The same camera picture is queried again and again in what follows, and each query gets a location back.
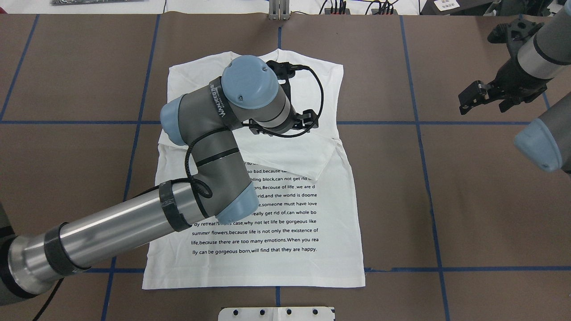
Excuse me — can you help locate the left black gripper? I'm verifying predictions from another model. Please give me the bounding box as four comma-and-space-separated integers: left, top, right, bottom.
248, 61, 320, 136

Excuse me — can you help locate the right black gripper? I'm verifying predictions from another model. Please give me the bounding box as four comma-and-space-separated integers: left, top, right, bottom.
459, 18, 548, 115

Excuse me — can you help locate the white long-sleeve printed shirt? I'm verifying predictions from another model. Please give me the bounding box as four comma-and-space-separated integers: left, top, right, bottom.
141, 49, 365, 290

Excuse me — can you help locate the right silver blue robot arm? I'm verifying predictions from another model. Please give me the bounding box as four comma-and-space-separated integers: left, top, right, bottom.
1, 13, 570, 321

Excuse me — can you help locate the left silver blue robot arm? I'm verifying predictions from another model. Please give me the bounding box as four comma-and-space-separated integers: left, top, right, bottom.
278, 13, 570, 162

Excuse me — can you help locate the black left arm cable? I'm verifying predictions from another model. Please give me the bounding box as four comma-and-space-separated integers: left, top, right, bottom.
125, 65, 325, 219

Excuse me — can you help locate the white camera mast pedestal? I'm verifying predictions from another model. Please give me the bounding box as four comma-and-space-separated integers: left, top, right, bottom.
218, 306, 336, 321

